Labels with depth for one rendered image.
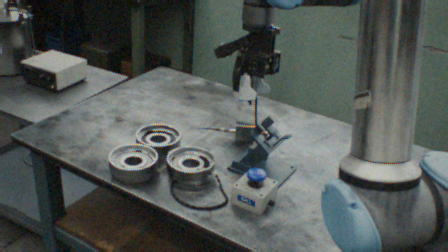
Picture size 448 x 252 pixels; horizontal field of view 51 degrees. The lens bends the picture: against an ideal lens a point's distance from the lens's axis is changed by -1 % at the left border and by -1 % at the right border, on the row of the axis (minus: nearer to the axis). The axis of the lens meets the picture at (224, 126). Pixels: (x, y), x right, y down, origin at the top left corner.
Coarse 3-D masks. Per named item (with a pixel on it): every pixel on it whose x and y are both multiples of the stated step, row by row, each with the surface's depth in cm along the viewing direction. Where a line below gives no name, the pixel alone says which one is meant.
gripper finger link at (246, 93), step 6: (246, 78) 113; (240, 84) 114; (246, 84) 114; (240, 90) 115; (246, 90) 114; (252, 90) 113; (240, 96) 115; (246, 96) 114; (252, 96) 113; (240, 102) 117; (240, 108) 117
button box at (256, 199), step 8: (240, 184) 96; (248, 184) 96; (256, 184) 96; (264, 184) 97; (272, 184) 97; (232, 192) 96; (240, 192) 95; (248, 192) 94; (256, 192) 94; (264, 192) 94; (272, 192) 96; (232, 200) 97; (240, 200) 96; (248, 200) 94; (256, 200) 93; (264, 200) 93; (272, 200) 96; (248, 208) 95; (256, 208) 94; (264, 208) 95
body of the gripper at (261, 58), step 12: (252, 36) 111; (264, 36) 108; (252, 48) 112; (264, 48) 109; (252, 60) 110; (264, 60) 108; (276, 60) 113; (252, 72) 112; (264, 72) 109; (276, 72) 115
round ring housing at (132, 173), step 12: (132, 144) 107; (132, 156) 105; (156, 156) 104; (120, 168) 99; (132, 168) 101; (144, 168) 99; (156, 168) 103; (120, 180) 101; (132, 180) 100; (144, 180) 102
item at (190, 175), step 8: (176, 152) 107; (184, 152) 108; (192, 152) 108; (200, 152) 108; (208, 152) 107; (168, 160) 103; (184, 160) 106; (192, 160) 106; (200, 160) 106; (208, 160) 106; (168, 168) 102; (184, 168) 102; (192, 168) 107; (200, 168) 103; (208, 168) 101; (176, 176) 101; (184, 176) 100; (192, 176) 100; (200, 176) 100; (208, 176) 102; (184, 184) 102; (192, 184) 102; (200, 184) 102
